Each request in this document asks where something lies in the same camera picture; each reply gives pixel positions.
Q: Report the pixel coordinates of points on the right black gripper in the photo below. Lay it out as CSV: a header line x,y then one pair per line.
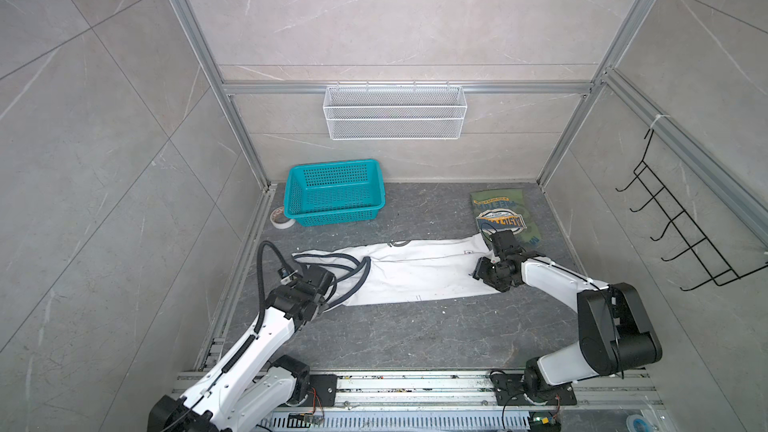
x,y
480,269

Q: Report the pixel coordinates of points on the green tank top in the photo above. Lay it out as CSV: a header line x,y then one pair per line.
x,y
505,210

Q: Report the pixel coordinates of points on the white tank top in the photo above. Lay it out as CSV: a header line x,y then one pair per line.
x,y
403,272

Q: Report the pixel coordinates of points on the teal plastic basket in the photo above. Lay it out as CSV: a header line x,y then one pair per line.
x,y
334,192

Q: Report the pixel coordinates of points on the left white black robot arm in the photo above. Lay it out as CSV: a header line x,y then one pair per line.
x,y
249,383

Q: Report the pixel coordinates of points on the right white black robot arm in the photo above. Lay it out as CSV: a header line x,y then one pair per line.
x,y
615,332

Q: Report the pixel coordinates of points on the roll of tape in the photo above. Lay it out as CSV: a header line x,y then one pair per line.
x,y
279,220

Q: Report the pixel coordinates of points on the blue tape roll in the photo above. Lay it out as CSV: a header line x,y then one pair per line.
x,y
638,423

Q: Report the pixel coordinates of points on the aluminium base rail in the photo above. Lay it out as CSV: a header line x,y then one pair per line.
x,y
462,400

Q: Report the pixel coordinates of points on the white wire mesh shelf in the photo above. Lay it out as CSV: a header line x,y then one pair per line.
x,y
415,112

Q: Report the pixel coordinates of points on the black wire hook rack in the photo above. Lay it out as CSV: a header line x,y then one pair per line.
x,y
696,243

